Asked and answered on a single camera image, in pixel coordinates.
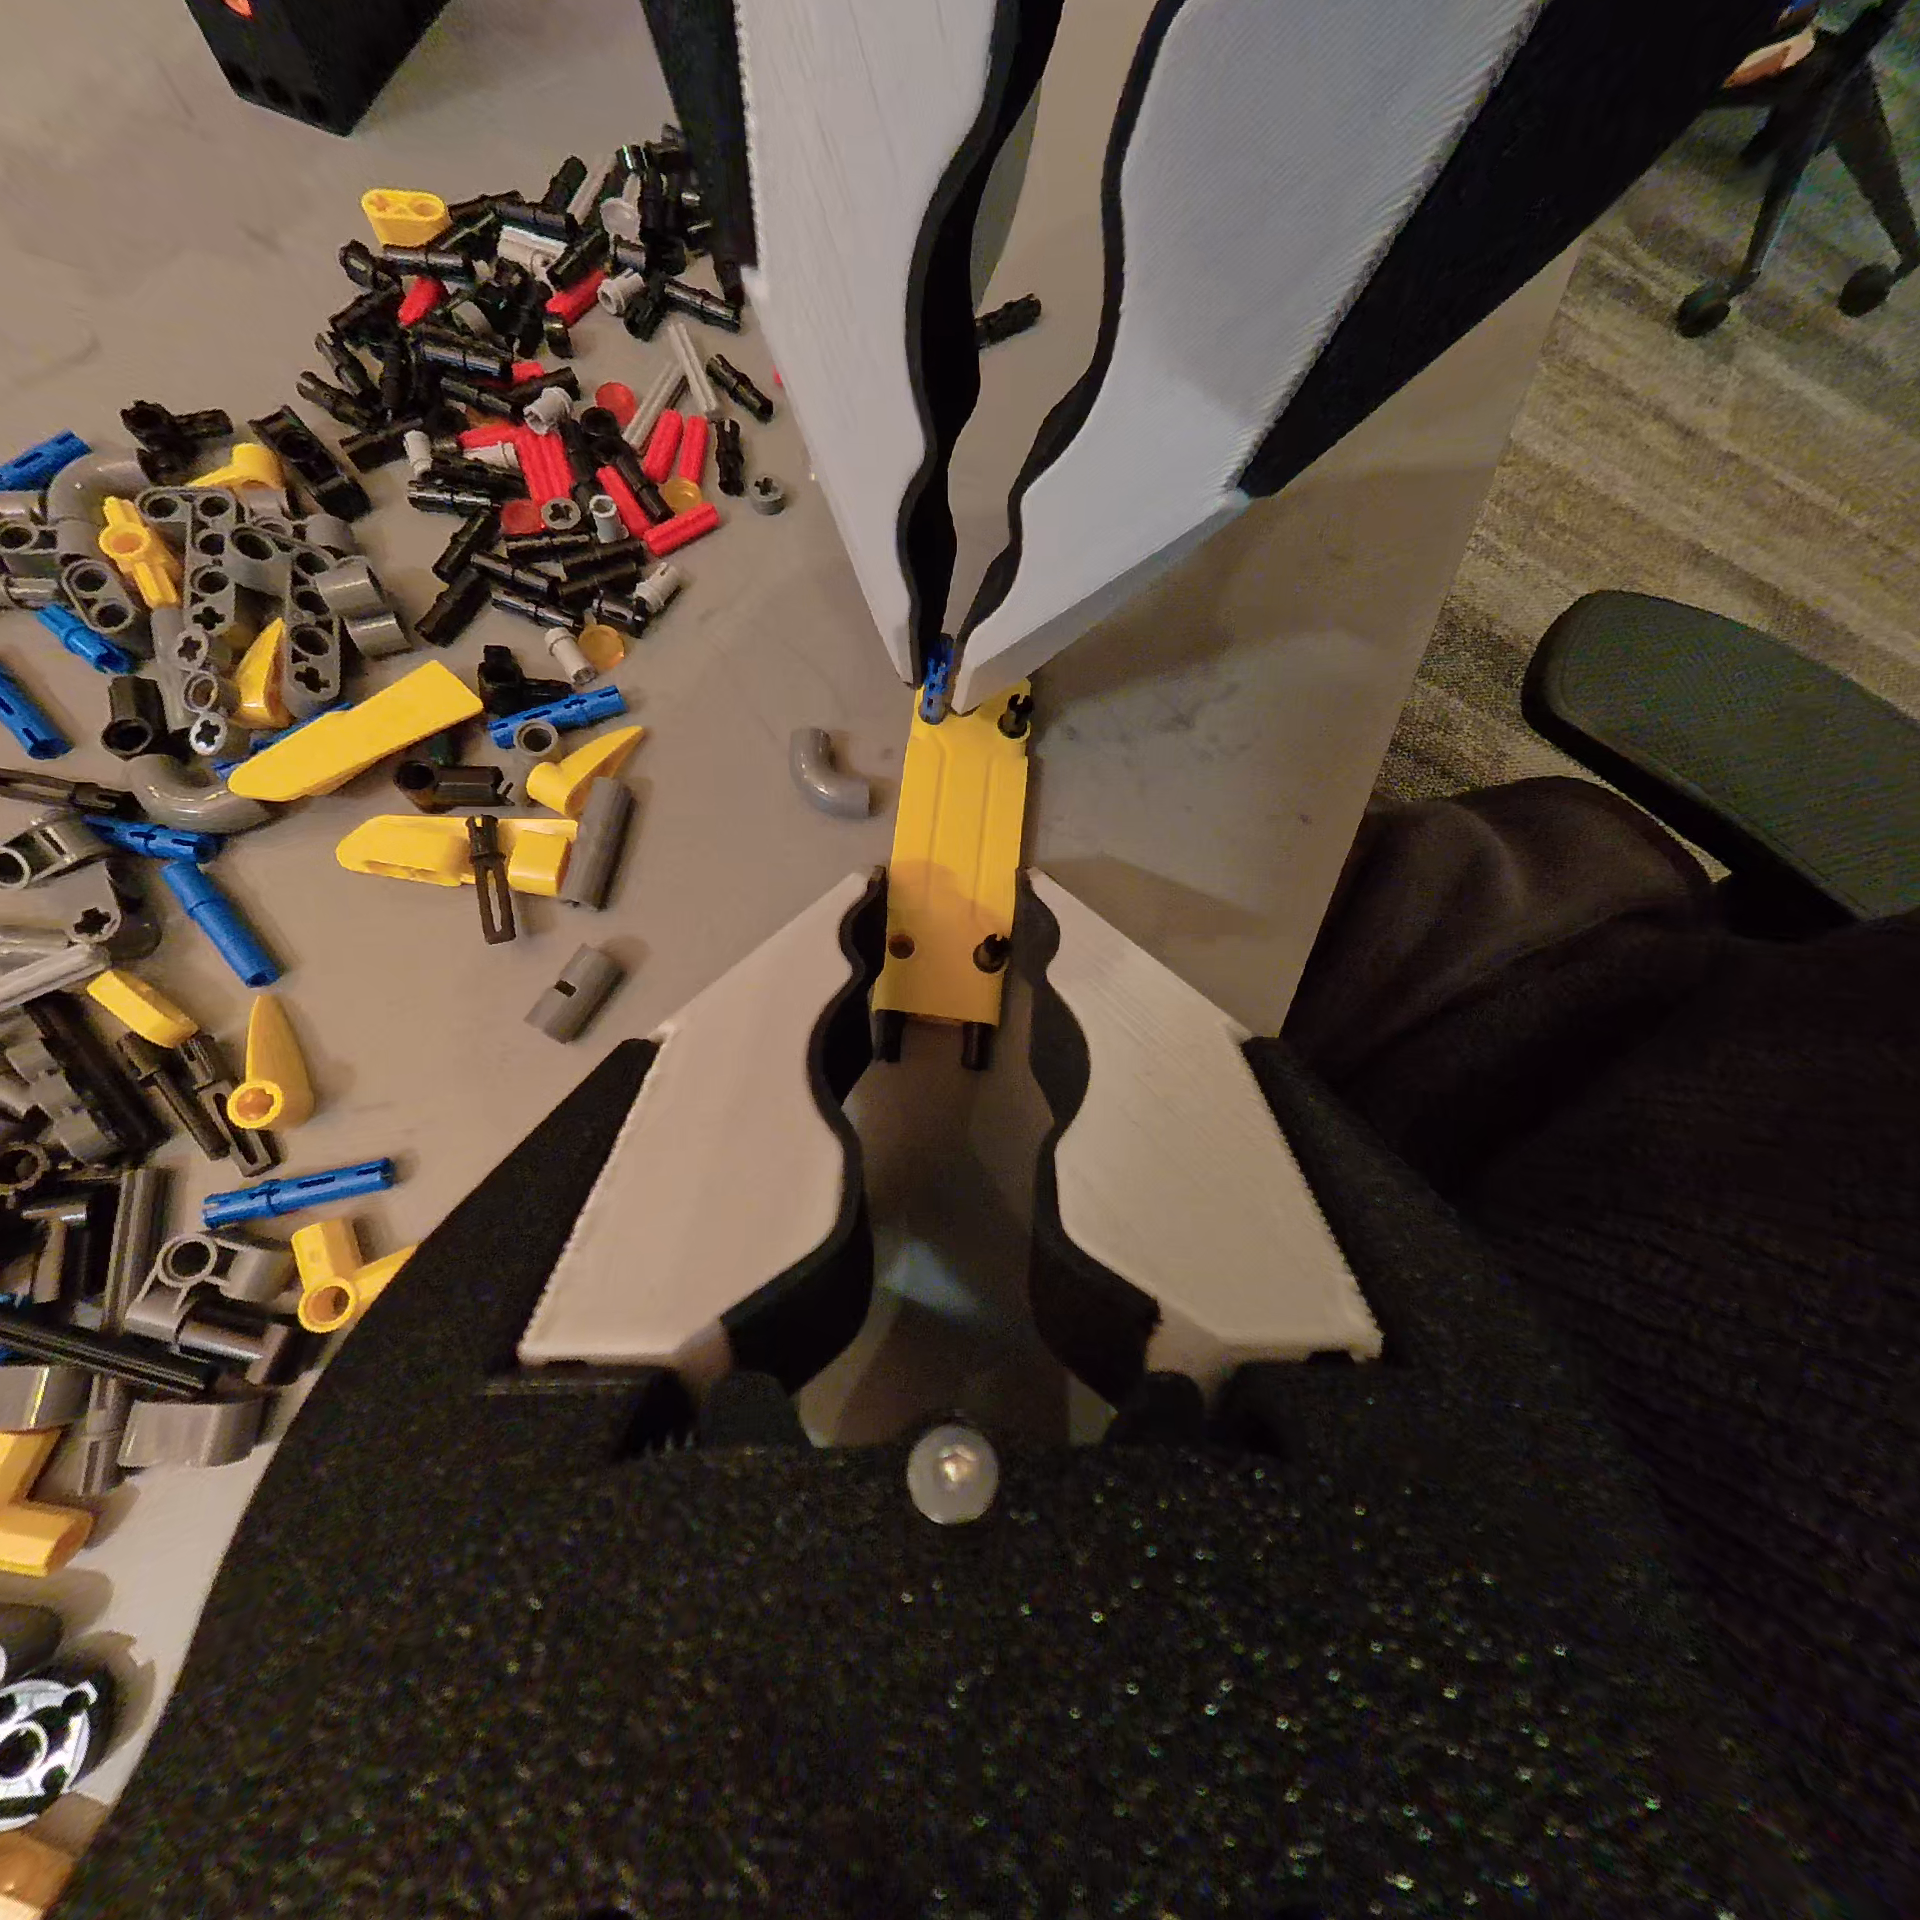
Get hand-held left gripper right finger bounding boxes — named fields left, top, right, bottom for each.
left=1023, top=872, right=1384, bottom=1409

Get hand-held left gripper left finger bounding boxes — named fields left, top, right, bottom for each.
left=517, top=872, right=889, bottom=1382

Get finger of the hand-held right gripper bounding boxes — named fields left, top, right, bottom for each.
left=730, top=0, right=1040, bottom=684
left=951, top=0, right=1557, bottom=712

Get yellow panel brick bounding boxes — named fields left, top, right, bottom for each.
left=870, top=682, right=1040, bottom=1070

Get grey elbow piece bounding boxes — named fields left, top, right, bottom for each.
left=791, top=726, right=872, bottom=819

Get black chair base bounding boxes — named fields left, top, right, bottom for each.
left=1670, top=30, right=1920, bottom=339

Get short grey tube connector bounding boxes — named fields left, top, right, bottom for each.
left=526, top=944, right=626, bottom=1044

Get person's dark trousers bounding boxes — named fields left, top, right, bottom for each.
left=1282, top=779, right=1728, bottom=1142

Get long grey tube connector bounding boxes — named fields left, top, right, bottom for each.
left=562, top=777, right=635, bottom=912

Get yellow wing piece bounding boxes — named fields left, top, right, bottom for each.
left=334, top=814, right=577, bottom=896

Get yellow fin piece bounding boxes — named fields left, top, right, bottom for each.
left=526, top=725, right=646, bottom=819

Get black brick tower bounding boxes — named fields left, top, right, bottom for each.
left=186, top=0, right=451, bottom=138

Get black office chair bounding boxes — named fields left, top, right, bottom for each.
left=1522, top=590, right=1920, bottom=924

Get pile of mixed toy bricks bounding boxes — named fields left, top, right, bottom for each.
left=0, top=428, right=483, bottom=1920

